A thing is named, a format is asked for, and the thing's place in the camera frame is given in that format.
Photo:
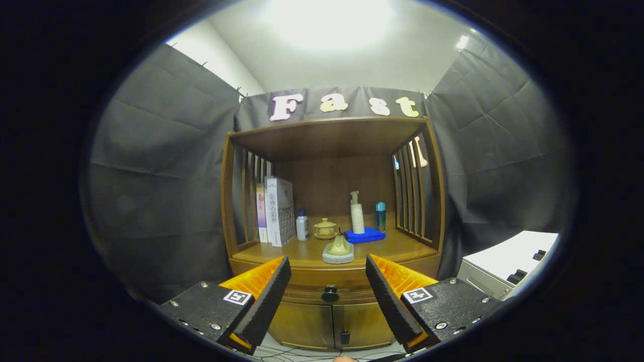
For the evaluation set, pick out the clear blue bottle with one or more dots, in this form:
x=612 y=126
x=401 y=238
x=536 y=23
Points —
x=381 y=218

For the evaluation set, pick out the folded blue cloth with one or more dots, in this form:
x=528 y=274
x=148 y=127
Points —
x=367 y=236

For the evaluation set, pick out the wooden cabinet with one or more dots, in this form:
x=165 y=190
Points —
x=327 y=186

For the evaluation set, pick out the wooden countertop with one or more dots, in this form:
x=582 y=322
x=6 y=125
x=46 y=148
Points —
x=302 y=254

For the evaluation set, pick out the thin purple book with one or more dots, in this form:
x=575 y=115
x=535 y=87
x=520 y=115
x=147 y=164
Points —
x=261 y=211

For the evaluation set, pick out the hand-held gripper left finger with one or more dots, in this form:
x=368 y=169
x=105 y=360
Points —
x=266 y=301

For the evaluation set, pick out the white patterned book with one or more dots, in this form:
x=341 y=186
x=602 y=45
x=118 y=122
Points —
x=282 y=211

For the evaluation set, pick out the wooden drawer with black knob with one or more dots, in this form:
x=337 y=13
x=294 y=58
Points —
x=327 y=276

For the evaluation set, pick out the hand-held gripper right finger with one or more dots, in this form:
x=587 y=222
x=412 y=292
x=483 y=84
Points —
x=390 y=301

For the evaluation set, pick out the white bottle with blue cap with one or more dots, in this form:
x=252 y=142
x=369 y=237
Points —
x=303 y=229

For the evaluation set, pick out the white plastic drawer unit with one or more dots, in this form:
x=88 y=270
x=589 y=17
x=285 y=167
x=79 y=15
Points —
x=503 y=256

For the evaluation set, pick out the white pump bottle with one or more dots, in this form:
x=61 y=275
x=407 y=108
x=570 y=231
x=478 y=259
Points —
x=357 y=218

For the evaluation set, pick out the green ornament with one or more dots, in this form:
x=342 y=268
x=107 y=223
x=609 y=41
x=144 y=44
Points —
x=338 y=256

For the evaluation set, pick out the yellow lidded tea cup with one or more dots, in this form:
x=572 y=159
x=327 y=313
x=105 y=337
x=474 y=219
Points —
x=325 y=230

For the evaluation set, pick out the wooden cabinet door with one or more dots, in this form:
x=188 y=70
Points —
x=307 y=324
x=365 y=324

